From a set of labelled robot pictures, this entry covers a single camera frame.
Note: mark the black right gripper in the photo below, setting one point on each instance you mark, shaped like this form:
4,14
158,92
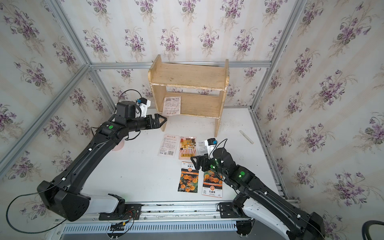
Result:
205,160

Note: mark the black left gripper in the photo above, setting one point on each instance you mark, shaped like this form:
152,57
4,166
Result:
150,125

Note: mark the white text seed bag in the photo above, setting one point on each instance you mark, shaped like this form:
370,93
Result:
202,148

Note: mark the dark marigold seed bag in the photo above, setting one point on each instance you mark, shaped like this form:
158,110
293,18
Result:
189,178

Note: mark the white lower-shelf seed bag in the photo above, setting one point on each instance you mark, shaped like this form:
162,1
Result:
172,106

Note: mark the orange marigold seed bag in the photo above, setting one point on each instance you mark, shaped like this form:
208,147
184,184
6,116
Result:
212,184

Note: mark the white barcode seed bag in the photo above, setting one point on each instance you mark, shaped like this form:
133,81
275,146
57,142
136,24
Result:
169,145

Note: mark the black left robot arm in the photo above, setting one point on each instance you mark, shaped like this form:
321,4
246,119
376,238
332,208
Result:
63,194

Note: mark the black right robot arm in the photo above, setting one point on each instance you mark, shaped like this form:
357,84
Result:
256,201

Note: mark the wooden two-tier shelf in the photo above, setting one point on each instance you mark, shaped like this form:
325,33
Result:
186,76

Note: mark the pink pen cup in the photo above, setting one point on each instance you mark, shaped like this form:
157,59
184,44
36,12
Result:
119,146

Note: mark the white stick on table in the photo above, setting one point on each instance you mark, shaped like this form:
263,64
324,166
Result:
248,139

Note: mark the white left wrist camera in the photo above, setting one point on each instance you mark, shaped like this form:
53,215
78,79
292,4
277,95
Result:
143,105

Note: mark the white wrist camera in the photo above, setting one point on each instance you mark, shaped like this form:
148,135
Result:
210,145
143,105

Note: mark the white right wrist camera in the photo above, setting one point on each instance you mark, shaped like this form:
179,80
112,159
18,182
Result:
210,145

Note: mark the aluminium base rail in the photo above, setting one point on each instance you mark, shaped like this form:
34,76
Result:
177,217

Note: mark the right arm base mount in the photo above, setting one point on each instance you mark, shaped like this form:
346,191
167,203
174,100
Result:
233,209

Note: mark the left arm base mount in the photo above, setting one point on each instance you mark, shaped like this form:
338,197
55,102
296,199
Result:
123,210

